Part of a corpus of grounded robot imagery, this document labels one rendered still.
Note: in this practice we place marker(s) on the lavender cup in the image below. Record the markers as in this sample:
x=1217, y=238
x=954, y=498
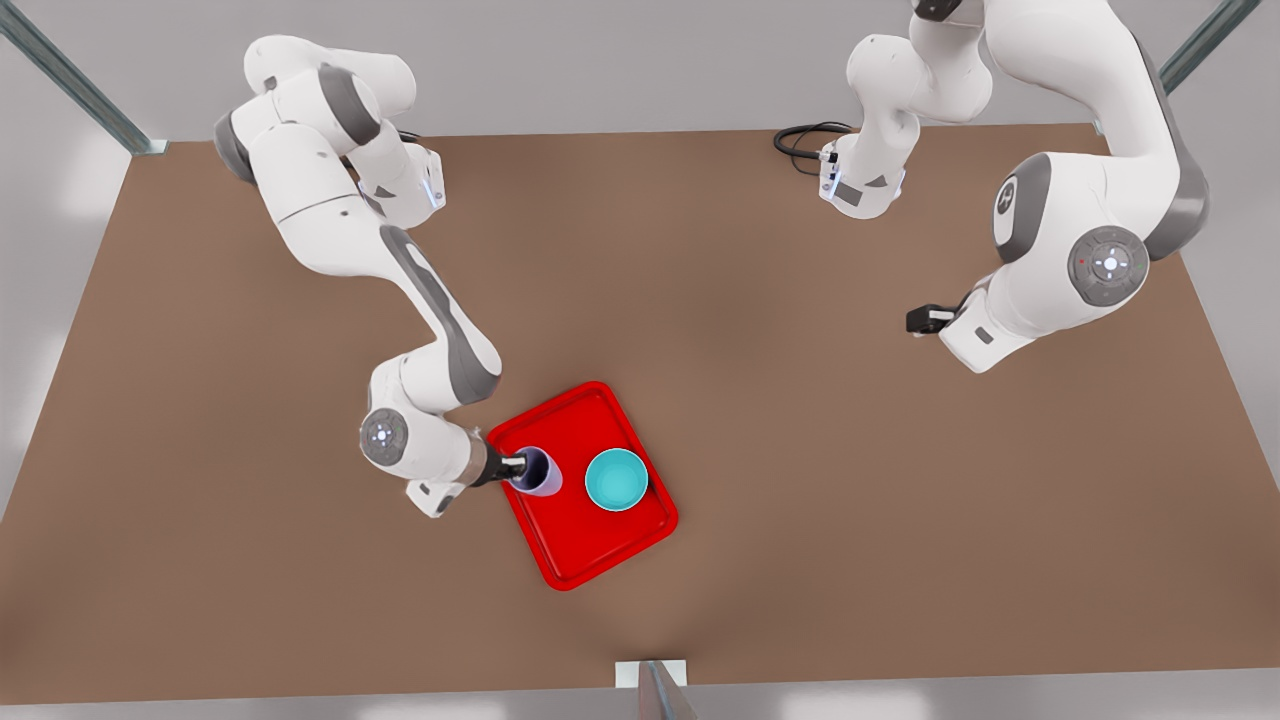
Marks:
x=537, y=472

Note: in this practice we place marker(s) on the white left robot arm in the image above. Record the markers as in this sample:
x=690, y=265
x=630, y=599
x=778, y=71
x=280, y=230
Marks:
x=1075, y=215

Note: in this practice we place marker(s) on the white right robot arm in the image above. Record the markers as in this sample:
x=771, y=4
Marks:
x=330, y=215

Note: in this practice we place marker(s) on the red plastic tray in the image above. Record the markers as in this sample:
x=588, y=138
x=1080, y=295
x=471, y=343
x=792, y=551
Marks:
x=585, y=487

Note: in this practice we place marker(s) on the teal bowl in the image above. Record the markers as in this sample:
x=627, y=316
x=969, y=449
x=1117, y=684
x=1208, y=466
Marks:
x=616, y=479

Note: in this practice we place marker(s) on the silver frame post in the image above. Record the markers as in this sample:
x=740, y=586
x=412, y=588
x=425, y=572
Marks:
x=75, y=82
x=655, y=690
x=1200, y=42

